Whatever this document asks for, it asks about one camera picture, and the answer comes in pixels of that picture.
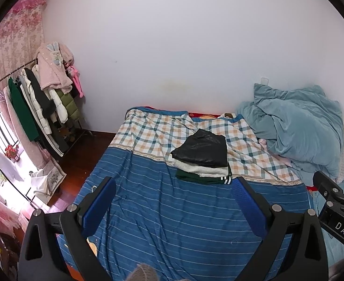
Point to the floral cushion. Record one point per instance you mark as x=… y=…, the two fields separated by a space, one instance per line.
x=55 y=175

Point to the pink floral curtain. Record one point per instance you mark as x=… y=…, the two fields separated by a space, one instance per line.
x=17 y=35

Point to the blue striped plaid bed sheet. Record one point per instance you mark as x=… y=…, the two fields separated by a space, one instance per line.
x=166 y=216

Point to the white fleece garment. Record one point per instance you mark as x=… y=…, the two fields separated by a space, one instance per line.
x=201 y=170

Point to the pink cloth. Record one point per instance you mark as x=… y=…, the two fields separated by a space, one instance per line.
x=262 y=142

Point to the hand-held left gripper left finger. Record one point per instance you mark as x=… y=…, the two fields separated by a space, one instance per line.
x=97 y=207

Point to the red flowers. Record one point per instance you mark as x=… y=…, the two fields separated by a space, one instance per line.
x=11 y=151

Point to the pink fleece coat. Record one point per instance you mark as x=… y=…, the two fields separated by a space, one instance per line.
x=53 y=73

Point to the light blue pillow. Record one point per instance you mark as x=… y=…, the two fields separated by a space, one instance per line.
x=335 y=253

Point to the black leather jacket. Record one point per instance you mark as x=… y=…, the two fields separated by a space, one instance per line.
x=204 y=149

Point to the pink plush toy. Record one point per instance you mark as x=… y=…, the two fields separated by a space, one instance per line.
x=77 y=83

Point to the teal duvet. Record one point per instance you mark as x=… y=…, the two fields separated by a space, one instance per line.
x=300 y=123

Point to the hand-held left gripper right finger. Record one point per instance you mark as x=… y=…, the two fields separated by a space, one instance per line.
x=248 y=207

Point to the white cloth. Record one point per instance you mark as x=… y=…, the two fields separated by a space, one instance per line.
x=2 y=166

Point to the green garment with white stripes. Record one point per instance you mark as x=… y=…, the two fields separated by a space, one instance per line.
x=189 y=177

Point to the black coat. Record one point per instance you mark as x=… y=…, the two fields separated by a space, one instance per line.
x=41 y=96

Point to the grey fuzzy garment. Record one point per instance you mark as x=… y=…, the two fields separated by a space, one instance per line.
x=142 y=273

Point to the metal clothes rack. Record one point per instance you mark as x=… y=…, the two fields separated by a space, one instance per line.
x=14 y=71

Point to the olive puffer jacket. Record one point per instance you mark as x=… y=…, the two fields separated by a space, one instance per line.
x=69 y=105

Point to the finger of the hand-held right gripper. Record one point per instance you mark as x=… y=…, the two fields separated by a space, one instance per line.
x=325 y=186

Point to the white puffer jacket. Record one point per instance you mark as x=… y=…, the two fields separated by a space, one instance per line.
x=61 y=112

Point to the green coat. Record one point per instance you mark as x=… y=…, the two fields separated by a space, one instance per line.
x=21 y=108

